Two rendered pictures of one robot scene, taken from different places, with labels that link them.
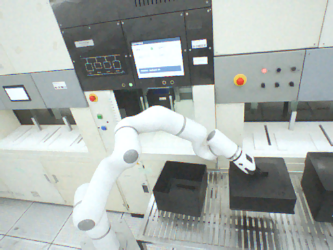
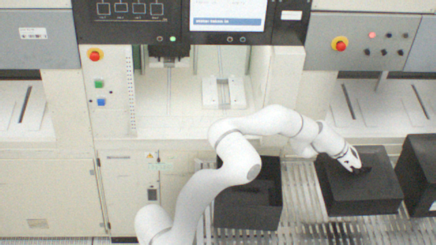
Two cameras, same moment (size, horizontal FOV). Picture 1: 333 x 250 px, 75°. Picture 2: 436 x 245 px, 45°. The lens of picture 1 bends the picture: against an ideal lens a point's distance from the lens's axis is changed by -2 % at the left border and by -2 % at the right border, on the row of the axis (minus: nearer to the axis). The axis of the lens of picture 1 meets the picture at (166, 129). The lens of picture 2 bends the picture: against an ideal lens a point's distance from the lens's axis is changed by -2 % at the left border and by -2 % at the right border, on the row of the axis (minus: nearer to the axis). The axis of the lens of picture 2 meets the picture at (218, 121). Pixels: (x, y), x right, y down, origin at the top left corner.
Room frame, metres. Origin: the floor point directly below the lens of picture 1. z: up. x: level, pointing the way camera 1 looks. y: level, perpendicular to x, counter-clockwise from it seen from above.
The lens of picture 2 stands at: (-0.26, 0.70, 2.65)
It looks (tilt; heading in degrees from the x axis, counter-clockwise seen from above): 45 degrees down; 335
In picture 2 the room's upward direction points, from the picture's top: 4 degrees clockwise
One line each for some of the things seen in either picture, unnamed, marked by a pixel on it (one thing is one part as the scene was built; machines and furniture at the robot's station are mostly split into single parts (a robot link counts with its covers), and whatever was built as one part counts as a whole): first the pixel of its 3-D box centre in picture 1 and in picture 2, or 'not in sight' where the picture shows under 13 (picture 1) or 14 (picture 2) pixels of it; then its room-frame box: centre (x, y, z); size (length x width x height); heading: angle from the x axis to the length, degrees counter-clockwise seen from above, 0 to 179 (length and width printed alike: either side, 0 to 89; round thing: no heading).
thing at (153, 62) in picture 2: not in sight; (169, 52); (1.94, -0.01, 0.89); 0.22 x 0.21 x 0.04; 161
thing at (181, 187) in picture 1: (181, 187); (246, 191); (0.97, -0.03, 0.85); 0.28 x 0.28 x 0.17; 66
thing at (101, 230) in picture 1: (91, 208); (157, 239); (0.74, 0.43, 1.07); 0.19 x 0.12 x 0.24; 10
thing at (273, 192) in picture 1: (258, 180); (358, 176); (0.77, -0.42, 1.02); 0.29 x 0.29 x 0.13; 73
